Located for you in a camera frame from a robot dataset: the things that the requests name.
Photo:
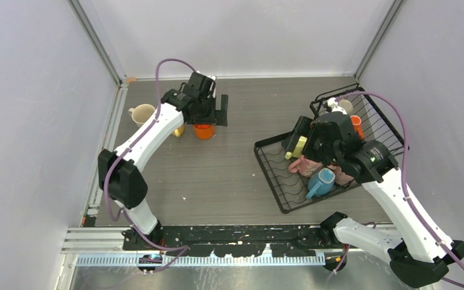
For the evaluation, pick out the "black wire dish rack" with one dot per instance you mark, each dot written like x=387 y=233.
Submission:
x=290 y=189

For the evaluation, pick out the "light pink mug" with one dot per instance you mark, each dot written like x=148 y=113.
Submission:
x=341 y=178

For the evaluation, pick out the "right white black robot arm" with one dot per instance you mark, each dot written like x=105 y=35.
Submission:
x=421 y=253

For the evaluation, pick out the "small orange cup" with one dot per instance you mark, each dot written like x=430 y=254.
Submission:
x=357 y=125

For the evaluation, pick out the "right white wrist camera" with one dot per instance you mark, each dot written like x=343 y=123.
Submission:
x=333 y=106

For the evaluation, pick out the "orange mug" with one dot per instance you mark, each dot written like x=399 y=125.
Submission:
x=204 y=131

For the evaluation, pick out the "yellow mug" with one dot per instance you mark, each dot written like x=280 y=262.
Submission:
x=179 y=131

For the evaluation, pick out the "cream patterned mug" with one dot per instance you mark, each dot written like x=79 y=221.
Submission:
x=141 y=113

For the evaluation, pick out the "aluminium rail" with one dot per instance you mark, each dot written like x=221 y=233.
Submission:
x=195 y=246

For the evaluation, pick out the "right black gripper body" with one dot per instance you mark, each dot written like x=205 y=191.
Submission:
x=317 y=150

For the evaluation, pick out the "lime green mug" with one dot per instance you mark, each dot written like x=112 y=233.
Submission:
x=293 y=145

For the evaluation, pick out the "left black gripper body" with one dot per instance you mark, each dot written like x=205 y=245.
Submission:
x=206 y=115

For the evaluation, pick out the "small beige cup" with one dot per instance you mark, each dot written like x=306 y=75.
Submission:
x=347 y=106

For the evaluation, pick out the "blue mug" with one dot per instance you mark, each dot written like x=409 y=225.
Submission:
x=320 y=183

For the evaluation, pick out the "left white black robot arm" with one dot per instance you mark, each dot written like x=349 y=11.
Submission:
x=120 y=170

